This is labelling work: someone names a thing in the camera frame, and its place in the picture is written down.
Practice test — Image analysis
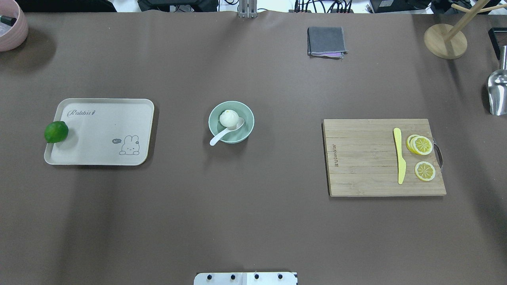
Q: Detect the white steamed bun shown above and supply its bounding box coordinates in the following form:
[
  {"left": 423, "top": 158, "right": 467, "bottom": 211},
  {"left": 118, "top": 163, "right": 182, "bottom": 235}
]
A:
[{"left": 219, "top": 110, "right": 239, "bottom": 128}]

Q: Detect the white ceramic spoon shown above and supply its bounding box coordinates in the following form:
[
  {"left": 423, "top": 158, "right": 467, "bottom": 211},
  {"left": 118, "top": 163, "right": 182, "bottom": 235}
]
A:
[{"left": 210, "top": 117, "right": 245, "bottom": 146}]

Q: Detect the mint green bowl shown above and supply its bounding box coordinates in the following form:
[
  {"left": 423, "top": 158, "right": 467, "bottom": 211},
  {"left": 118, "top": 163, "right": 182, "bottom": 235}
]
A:
[{"left": 208, "top": 101, "right": 255, "bottom": 144}]

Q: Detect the pink bowl with ice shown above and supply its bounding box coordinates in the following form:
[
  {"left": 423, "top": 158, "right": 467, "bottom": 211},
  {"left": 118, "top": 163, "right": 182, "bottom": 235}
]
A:
[{"left": 0, "top": 0, "right": 29, "bottom": 52}]

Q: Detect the wooden cutting board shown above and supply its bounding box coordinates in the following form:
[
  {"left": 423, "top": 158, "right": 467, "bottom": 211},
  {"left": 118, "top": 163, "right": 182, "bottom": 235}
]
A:
[{"left": 322, "top": 118, "right": 446, "bottom": 197}]

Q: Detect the grey folded cloth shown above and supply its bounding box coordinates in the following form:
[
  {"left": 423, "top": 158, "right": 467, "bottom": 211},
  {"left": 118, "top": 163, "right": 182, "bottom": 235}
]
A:
[{"left": 307, "top": 27, "right": 349, "bottom": 59}]

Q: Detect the yellow plastic knife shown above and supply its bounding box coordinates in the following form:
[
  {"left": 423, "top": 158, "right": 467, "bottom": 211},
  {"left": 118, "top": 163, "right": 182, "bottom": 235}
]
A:
[{"left": 393, "top": 127, "right": 407, "bottom": 184}]

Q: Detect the cream rabbit tray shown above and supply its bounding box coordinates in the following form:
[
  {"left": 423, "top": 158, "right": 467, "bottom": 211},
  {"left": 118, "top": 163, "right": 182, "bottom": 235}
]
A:
[{"left": 44, "top": 99, "right": 154, "bottom": 166}]

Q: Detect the lemon slice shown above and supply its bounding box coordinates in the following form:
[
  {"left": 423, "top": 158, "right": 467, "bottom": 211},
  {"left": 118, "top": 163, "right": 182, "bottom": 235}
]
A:
[
  {"left": 414, "top": 161, "right": 436, "bottom": 182},
  {"left": 406, "top": 135, "right": 433, "bottom": 156}
]

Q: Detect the green lime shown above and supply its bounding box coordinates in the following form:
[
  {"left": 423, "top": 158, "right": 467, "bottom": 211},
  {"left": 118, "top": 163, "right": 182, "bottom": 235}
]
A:
[{"left": 44, "top": 121, "right": 69, "bottom": 144}]

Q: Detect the wooden mug tree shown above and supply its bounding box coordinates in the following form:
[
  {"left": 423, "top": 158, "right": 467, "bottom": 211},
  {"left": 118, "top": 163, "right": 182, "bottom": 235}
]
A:
[{"left": 423, "top": 0, "right": 507, "bottom": 59}]

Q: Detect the metal scoop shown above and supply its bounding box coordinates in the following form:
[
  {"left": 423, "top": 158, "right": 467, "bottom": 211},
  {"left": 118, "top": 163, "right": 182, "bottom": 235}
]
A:
[{"left": 488, "top": 46, "right": 507, "bottom": 116}]

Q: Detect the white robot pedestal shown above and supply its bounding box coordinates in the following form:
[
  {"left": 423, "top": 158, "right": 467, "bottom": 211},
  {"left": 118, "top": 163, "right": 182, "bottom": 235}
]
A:
[{"left": 193, "top": 271, "right": 298, "bottom": 285}]

